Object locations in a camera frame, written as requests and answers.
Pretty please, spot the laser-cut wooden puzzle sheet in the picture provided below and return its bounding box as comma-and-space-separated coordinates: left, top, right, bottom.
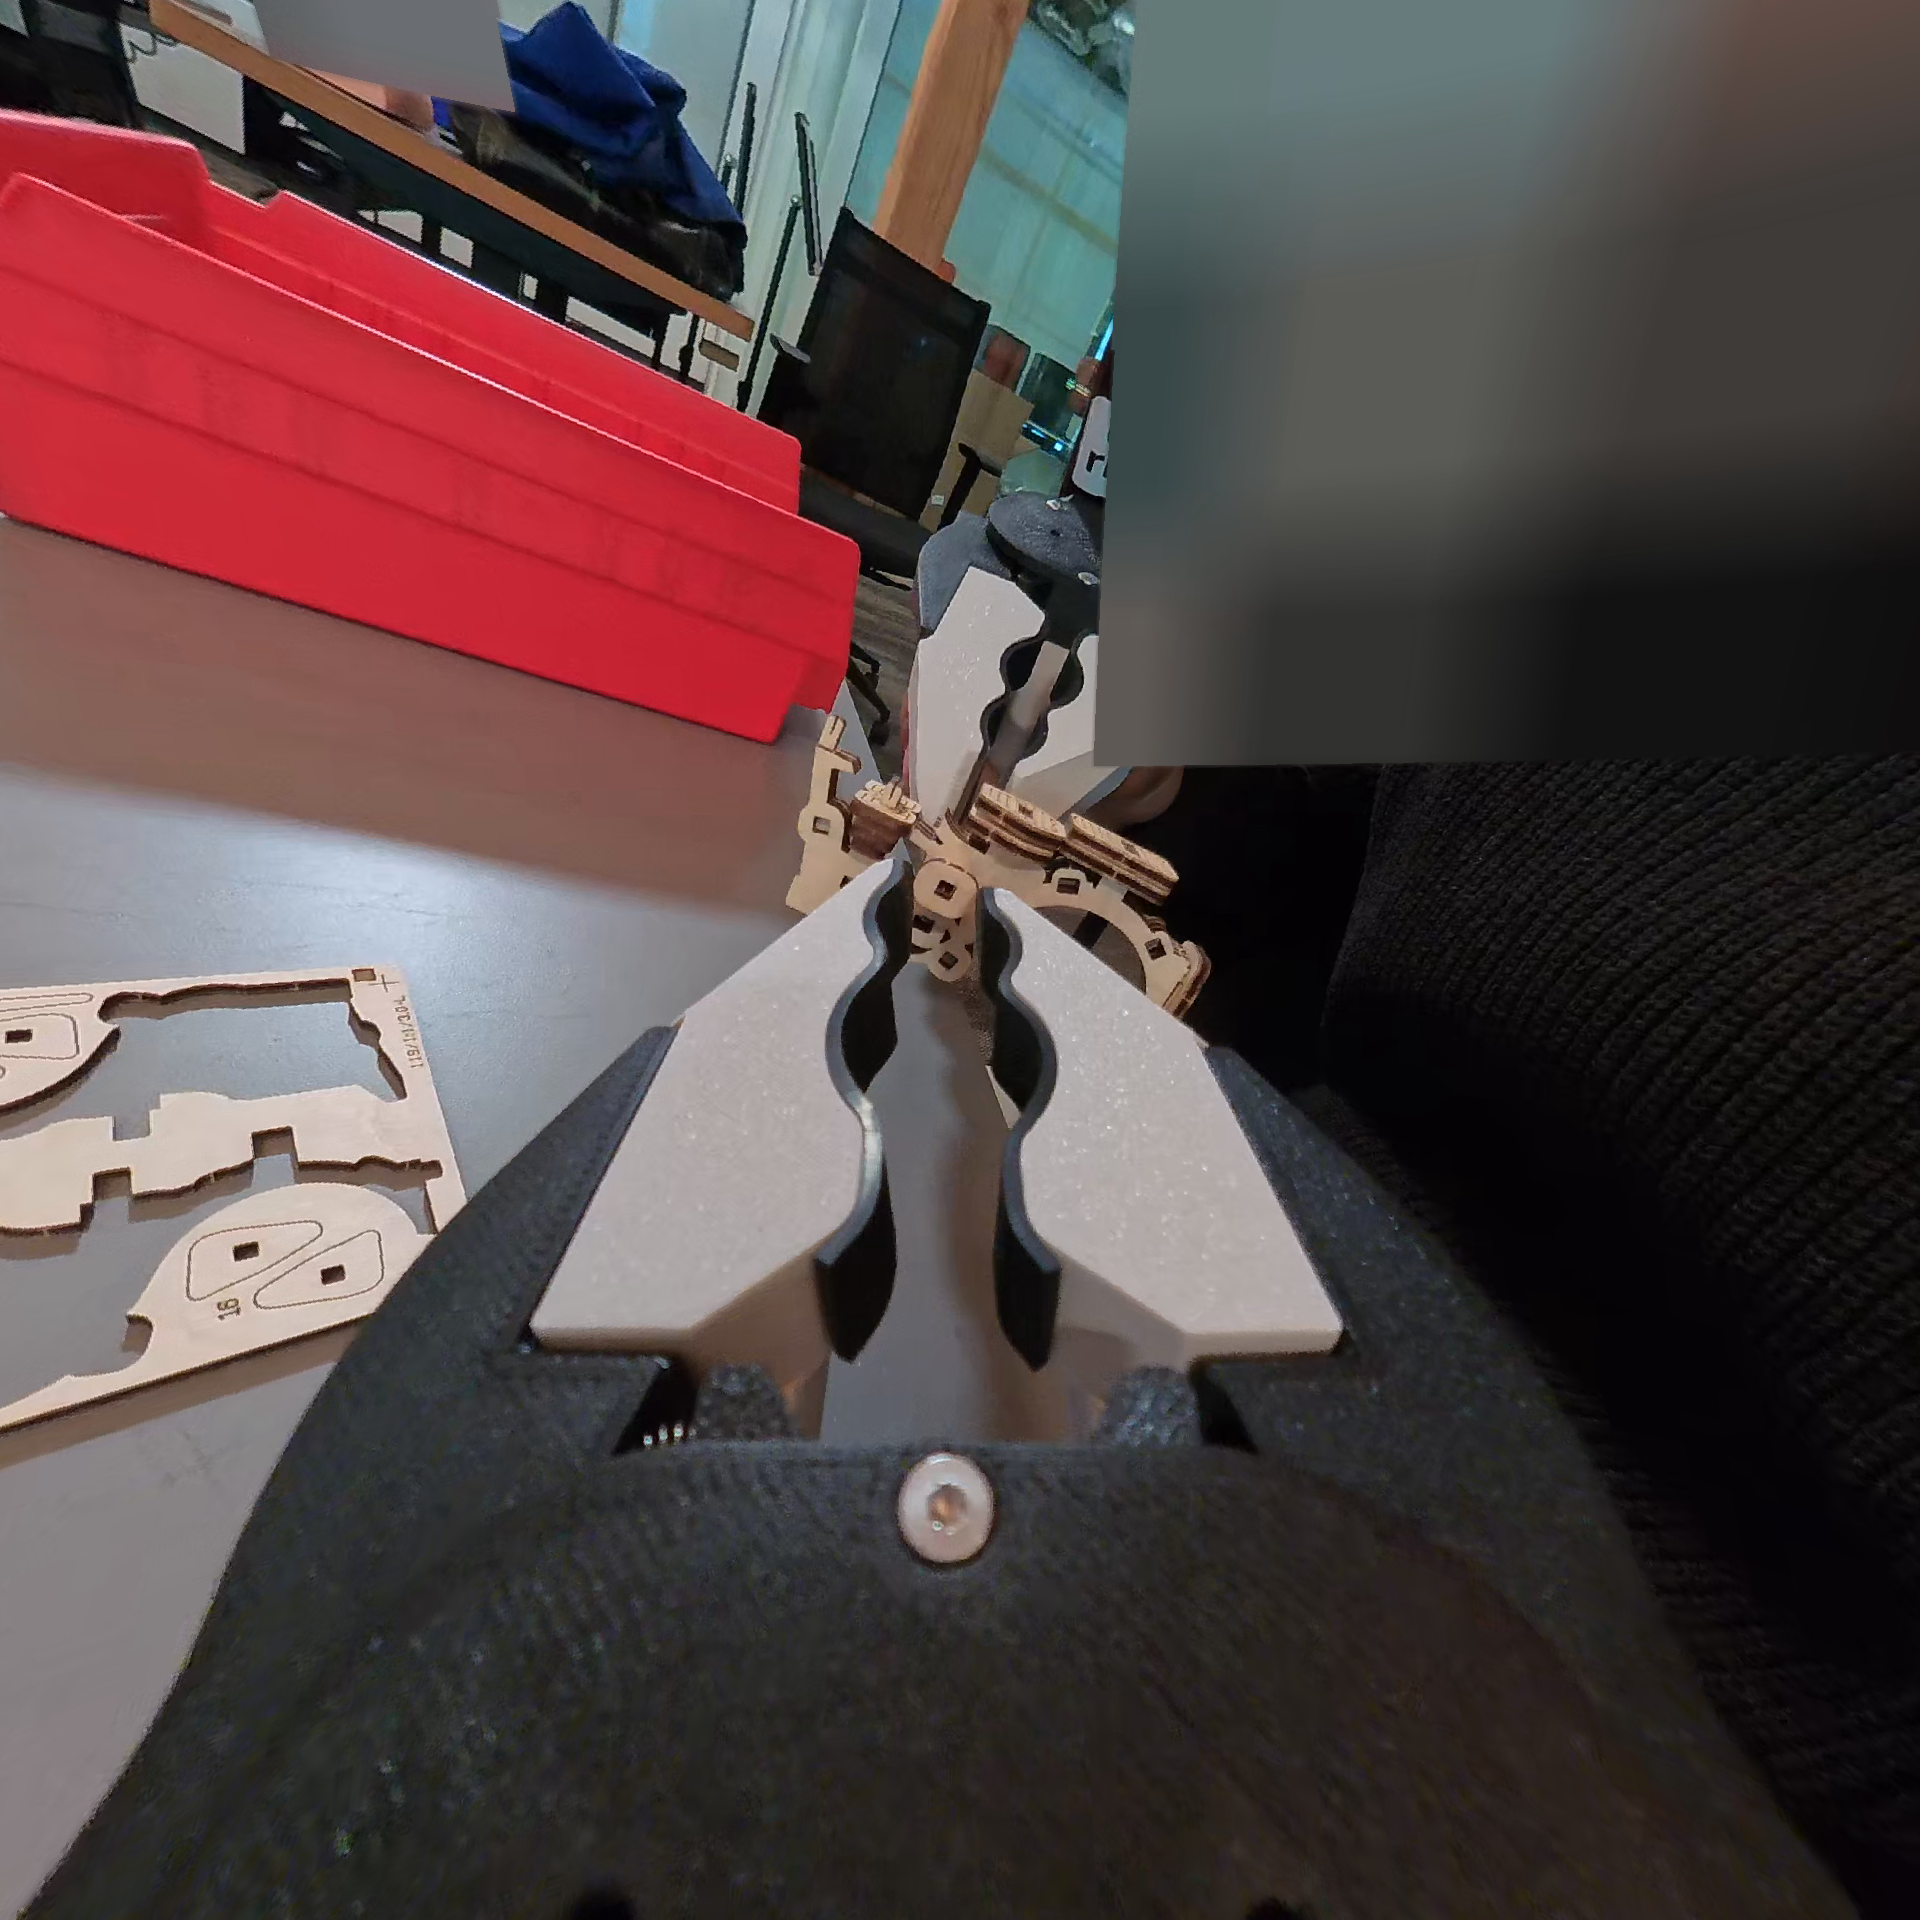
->
0, 962, 471, 1431

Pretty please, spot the blue jacket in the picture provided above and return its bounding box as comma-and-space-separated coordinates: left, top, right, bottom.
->
499, 0, 750, 287

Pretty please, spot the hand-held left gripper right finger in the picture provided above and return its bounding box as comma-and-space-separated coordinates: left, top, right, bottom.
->
974, 884, 1350, 1441

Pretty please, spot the black office chair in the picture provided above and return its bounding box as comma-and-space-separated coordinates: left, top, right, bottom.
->
754, 208, 994, 579

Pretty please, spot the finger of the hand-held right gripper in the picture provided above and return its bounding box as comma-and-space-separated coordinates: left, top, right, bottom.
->
906, 563, 1045, 850
1003, 634, 1136, 816

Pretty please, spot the wooden pillar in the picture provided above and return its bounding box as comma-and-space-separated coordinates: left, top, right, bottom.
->
873, 0, 1038, 280

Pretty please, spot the red plastic bin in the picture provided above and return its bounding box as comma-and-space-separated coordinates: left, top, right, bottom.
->
0, 112, 807, 512
0, 263, 863, 746

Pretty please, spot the grey desk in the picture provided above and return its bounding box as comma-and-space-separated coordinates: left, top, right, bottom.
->
0, 517, 1051, 1914

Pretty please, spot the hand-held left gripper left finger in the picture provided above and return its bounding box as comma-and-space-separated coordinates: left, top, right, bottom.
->
529, 866, 914, 1434

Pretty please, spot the wooden background table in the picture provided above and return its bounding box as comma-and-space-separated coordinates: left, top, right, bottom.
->
146, 0, 757, 346

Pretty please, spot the wooden puzzle model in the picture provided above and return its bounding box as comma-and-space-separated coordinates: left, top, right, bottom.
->
787, 720, 1213, 1036

